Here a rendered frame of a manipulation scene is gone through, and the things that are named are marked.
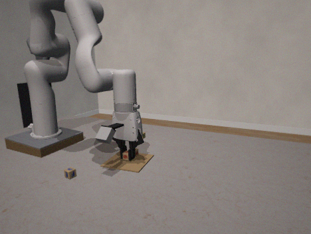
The tan flat mat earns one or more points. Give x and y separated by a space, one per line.
135 165

